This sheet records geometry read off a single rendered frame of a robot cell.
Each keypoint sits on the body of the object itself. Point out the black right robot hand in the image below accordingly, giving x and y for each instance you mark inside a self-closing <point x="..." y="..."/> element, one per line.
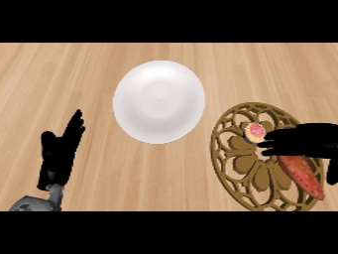
<point x="318" y="140"/>

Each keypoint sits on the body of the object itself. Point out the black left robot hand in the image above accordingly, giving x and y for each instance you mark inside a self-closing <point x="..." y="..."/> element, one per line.
<point x="56" y="155"/>

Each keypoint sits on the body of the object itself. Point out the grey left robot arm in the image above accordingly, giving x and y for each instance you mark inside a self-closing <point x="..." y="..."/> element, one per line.
<point x="39" y="200"/>

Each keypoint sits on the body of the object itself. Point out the orange-red sweet potato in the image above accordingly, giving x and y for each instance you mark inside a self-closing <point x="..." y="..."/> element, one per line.
<point x="301" y="175"/>

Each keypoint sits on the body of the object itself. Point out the brown openwork round placemat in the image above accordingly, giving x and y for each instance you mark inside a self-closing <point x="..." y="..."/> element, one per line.
<point x="243" y="165"/>

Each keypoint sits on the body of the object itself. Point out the white oval plate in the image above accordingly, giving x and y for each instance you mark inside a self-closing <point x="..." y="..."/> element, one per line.
<point x="159" y="101"/>

